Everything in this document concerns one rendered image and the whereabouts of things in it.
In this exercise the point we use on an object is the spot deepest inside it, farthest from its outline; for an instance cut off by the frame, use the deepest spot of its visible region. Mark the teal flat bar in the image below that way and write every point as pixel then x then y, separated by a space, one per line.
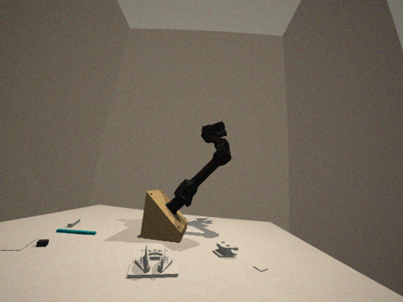
pixel 78 232

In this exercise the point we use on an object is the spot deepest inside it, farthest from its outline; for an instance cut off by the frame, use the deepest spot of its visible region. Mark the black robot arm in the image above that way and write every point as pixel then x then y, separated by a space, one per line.
pixel 188 188

